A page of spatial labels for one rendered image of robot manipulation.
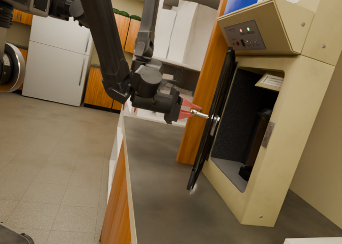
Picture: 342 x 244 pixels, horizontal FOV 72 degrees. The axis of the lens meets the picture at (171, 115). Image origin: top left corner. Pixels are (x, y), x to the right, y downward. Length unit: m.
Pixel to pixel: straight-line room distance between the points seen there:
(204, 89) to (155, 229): 0.55
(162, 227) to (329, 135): 0.76
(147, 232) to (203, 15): 1.74
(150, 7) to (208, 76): 0.36
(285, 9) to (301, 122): 0.28
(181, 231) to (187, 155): 0.44
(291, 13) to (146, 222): 0.59
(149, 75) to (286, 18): 0.34
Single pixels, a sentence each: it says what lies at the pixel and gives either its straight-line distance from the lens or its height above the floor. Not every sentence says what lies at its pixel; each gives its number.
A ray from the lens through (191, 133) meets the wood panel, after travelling 0.97.
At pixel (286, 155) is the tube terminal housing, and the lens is 0.71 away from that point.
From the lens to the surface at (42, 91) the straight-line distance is 5.65.
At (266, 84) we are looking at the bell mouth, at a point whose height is 1.33.
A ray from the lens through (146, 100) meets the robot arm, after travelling 0.65.
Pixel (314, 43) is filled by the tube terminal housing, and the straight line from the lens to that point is 0.69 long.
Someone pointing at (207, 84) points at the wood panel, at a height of 1.28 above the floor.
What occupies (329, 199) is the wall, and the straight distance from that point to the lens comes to 1.10.
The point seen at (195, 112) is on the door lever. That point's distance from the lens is 0.66.
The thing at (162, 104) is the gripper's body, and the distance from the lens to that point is 0.66.
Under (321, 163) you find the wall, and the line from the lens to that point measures 1.12.
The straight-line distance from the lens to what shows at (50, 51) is 5.54.
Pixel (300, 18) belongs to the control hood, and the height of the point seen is 1.49.
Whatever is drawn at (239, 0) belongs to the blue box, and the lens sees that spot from 0.80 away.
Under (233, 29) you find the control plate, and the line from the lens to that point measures 0.82.
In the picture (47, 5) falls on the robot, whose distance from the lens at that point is 1.22.
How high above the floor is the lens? 1.30
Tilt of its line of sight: 11 degrees down
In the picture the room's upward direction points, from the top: 15 degrees clockwise
